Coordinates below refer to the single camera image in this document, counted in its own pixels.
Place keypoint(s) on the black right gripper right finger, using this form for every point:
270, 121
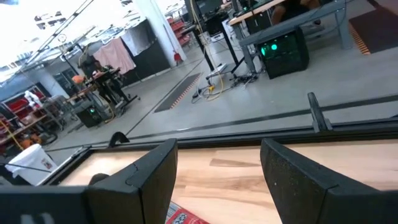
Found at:
298, 193

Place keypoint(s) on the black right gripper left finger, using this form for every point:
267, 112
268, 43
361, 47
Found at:
146, 193

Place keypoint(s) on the red popcorn bag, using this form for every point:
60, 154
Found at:
186, 217

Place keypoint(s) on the black curved clamp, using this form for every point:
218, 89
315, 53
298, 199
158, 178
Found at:
118, 137

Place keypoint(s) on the small green-lit computer tower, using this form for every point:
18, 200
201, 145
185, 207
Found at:
90, 115

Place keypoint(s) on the black striped-edge floor mat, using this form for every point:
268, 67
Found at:
376, 28
178, 93

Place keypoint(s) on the black workstation table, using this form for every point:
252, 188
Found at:
109, 84

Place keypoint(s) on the white waste bin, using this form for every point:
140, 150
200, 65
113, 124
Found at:
31, 165

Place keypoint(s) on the person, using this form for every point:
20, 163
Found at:
99, 70
292, 9

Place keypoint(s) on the red broom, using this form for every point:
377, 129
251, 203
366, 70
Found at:
178, 57

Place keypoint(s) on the pink hanging cloth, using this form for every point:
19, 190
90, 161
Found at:
115, 56

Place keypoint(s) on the large green-lit computer tower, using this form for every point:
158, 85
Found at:
284, 53

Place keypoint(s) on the shelf with red bins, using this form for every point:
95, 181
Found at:
25, 115

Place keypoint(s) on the white hanging cloth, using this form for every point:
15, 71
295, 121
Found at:
133, 39

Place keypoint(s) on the white pillar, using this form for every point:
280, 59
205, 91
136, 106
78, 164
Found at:
158, 28

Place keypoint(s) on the red storage rack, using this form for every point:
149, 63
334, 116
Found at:
178, 29

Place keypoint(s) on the grey metal desk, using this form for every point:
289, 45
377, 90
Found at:
298, 20

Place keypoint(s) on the wooden top desk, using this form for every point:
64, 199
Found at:
252, 12

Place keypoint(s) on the black frame bracket post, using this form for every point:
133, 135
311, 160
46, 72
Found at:
317, 115

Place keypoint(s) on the black table edge frame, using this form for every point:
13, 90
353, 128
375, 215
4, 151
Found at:
217, 140

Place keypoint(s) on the black frame desk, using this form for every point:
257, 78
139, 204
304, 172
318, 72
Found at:
205, 46

